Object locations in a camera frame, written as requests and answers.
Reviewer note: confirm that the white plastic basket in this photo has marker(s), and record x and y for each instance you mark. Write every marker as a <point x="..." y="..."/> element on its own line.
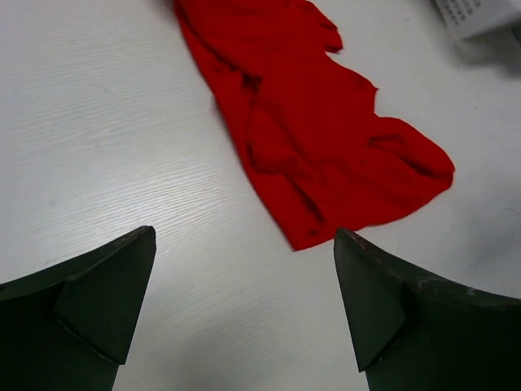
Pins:
<point x="471" y="18"/>

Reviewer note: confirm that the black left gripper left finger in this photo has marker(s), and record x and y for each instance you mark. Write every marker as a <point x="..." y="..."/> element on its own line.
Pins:
<point x="71" y="325"/>

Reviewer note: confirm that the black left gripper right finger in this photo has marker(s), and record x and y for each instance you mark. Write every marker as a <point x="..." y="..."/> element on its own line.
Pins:
<point x="414" y="330"/>

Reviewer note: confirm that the red t shirt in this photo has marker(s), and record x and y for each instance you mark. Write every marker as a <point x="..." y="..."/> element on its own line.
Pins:
<point x="304" y="126"/>

